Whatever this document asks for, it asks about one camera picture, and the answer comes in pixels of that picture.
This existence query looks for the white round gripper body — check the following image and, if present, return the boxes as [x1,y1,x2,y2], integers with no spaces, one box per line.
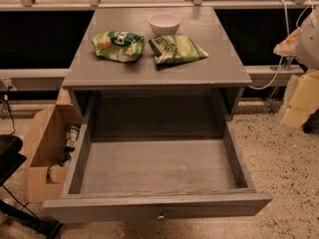
[296,6,319,70]

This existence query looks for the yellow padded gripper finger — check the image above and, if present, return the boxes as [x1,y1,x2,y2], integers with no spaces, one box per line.
[276,71,319,133]
[273,29,299,57]

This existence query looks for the green jalapeno chip bag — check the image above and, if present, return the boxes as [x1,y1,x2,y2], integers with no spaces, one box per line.
[149,35,208,65]

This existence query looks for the green chip bag dark logo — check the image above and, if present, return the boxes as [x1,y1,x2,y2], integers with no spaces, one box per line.
[91,31,146,63]

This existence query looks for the open grey top drawer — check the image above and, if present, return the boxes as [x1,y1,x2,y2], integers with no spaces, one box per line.
[44,96,271,223]

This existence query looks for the round metal drawer knob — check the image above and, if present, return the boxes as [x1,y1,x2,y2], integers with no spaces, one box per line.
[157,211,165,221]

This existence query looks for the white ceramic bowl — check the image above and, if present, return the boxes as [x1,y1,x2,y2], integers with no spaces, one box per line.
[149,13,181,36]

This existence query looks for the grey wooden cabinet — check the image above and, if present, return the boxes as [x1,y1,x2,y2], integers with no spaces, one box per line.
[63,7,251,120]

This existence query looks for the white bottle in box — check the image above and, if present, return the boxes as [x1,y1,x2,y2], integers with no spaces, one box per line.
[66,126,80,149]

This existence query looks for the open cardboard box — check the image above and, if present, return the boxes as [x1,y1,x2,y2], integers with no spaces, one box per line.
[23,89,82,203]

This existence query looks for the white cable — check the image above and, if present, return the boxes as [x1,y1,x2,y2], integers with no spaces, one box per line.
[248,0,315,92]

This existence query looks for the black stand with cables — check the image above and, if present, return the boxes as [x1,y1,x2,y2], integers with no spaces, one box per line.
[0,91,46,239]

